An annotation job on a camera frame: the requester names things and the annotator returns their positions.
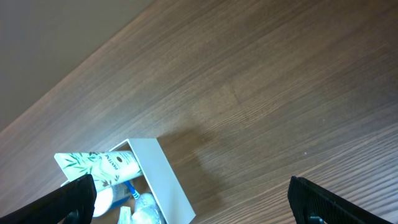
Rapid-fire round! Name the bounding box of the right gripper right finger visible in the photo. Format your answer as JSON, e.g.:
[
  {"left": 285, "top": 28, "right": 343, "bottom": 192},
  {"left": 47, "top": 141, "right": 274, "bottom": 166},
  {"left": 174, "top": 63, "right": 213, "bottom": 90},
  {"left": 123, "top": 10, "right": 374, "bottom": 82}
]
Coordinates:
[{"left": 287, "top": 176, "right": 389, "bottom": 224}]

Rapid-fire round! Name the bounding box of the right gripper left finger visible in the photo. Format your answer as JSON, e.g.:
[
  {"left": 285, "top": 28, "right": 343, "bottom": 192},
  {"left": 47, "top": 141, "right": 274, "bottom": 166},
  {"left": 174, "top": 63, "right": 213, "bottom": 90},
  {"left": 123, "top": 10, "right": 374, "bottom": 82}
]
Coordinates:
[{"left": 1, "top": 174, "right": 97, "bottom": 224}]

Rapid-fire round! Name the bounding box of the blue jar white lid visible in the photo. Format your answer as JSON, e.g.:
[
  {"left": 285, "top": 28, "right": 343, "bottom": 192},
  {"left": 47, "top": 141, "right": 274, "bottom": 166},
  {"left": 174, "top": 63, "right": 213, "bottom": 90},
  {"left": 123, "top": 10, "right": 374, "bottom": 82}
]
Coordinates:
[{"left": 93, "top": 184, "right": 132, "bottom": 218}]

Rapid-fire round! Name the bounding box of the white cream tube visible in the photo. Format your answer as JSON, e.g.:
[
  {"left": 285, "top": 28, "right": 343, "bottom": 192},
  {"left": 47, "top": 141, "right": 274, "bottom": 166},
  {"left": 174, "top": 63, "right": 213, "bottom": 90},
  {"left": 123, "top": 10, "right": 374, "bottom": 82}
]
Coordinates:
[{"left": 54, "top": 151, "right": 142, "bottom": 192}]

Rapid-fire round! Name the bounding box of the blue white toothbrush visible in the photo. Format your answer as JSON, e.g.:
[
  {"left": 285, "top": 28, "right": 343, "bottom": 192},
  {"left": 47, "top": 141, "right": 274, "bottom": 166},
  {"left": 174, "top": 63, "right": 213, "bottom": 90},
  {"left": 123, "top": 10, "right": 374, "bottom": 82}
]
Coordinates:
[{"left": 124, "top": 181, "right": 141, "bottom": 200}]

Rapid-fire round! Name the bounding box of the clear bottle green label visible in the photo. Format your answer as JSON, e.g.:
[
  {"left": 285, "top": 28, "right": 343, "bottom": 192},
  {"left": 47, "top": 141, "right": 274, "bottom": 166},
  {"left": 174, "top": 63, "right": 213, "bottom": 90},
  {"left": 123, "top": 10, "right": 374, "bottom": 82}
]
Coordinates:
[{"left": 118, "top": 193, "right": 166, "bottom": 224}]

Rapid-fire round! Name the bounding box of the white cardboard box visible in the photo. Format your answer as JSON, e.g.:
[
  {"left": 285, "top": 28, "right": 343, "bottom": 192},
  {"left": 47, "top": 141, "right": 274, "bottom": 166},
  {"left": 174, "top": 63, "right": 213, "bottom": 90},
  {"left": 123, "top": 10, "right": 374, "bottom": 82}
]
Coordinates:
[{"left": 60, "top": 138, "right": 197, "bottom": 224}]

